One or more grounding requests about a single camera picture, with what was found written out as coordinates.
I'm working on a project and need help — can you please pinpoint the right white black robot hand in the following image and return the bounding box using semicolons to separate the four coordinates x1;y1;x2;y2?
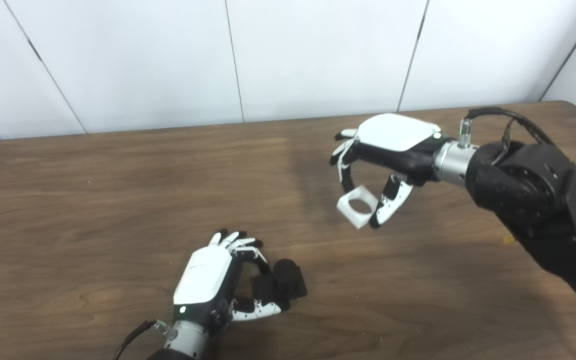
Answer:
329;113;451;230

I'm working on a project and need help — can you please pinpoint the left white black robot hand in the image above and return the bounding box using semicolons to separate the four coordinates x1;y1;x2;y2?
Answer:
173;229;289;331

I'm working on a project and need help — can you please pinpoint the black peg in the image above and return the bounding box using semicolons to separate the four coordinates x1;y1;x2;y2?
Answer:
249;258;308;306

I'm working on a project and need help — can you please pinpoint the white square piece with hole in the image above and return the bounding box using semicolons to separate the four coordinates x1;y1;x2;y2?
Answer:
336;185;380;230

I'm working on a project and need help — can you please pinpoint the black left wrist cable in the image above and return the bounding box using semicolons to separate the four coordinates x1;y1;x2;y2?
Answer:
113;320;176;360

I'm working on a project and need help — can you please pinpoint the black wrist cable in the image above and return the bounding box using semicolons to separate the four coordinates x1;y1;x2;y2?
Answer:
460;107;556;166
113;320;176;360

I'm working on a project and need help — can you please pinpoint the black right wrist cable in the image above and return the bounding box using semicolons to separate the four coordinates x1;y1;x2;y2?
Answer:
460;107;556;166

